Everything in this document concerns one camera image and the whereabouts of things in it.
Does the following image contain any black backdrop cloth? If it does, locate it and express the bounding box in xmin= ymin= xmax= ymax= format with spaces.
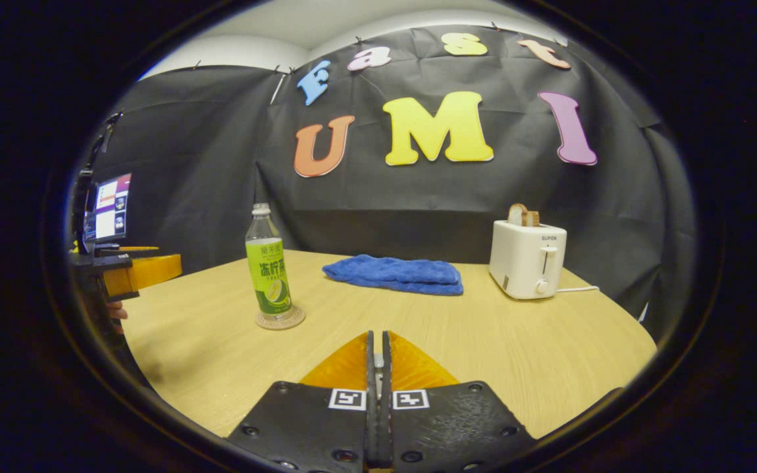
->
xmin=89 ymin=25 xmax=698 ymax=342

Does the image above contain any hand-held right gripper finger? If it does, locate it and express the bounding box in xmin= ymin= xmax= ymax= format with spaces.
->
xmin=380 ymin=330 xmax=538 ymax=473
xmin=226 ymin=330 xmax=378 ymax=473

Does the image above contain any computer monitor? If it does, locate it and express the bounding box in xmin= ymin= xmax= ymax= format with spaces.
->
xmin=83 ymin=172 xmax=133 ymax=244

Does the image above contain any green label water bottle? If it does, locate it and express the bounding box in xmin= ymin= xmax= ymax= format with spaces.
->
xmin=245 ymin=203 xmax=294 ymax=323

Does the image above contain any blue folded towel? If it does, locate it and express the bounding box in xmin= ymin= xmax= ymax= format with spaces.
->
xmin=322 ymin=254 xmax=465 ymax=296

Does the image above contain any round wooden coaster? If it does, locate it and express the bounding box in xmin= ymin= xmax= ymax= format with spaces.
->
xmin=255 ymin=305 xmax=306 ymax=330

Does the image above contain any white toaster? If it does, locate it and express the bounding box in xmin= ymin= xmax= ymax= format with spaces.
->
xmin=488 ymin=219 xmax=568 ymax=301

